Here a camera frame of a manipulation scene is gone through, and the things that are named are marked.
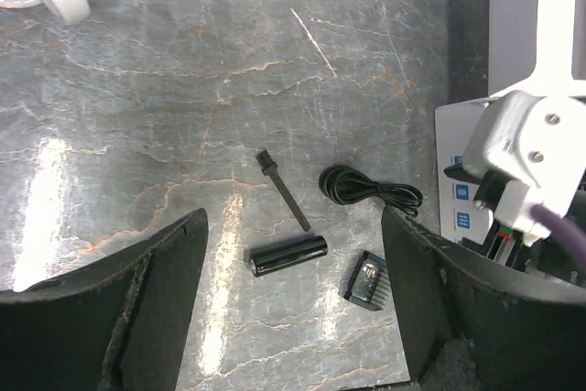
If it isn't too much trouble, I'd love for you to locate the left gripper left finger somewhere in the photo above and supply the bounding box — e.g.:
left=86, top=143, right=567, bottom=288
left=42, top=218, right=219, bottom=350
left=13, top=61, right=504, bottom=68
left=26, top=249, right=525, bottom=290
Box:
left=1, top=209, right=209, bottom=390

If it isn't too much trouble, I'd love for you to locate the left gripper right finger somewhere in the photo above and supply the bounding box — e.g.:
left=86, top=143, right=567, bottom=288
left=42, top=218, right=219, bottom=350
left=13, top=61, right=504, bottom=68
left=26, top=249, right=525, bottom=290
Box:
left=381, top=208, right=585, bottom=390

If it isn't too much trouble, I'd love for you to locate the white cardboard box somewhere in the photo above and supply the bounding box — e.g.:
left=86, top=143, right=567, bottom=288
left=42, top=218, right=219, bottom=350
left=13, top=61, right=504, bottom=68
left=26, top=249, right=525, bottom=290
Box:
left=435, top=98, right=493, bottom=244

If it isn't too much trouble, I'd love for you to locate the black comb guard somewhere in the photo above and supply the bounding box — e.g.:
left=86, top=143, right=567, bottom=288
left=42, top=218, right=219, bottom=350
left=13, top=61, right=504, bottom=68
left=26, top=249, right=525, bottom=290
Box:
left=342, top=251, right=391, bottom=311

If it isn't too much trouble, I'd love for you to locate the black power cable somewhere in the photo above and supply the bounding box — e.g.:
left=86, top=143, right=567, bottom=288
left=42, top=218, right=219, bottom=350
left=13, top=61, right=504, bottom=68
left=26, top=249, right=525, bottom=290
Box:
left=318, top=164, right=424, bottom=218

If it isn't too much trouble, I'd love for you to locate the black cleaning brush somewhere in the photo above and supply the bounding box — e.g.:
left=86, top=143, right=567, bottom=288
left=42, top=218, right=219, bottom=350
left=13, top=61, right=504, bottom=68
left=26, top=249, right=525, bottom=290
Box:
left=256, top=150, right=311, bottom=232

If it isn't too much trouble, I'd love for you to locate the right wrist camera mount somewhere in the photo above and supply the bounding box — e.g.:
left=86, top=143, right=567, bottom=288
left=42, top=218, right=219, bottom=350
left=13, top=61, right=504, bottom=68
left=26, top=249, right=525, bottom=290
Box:
left=462, top=91, right=585, bottom=247

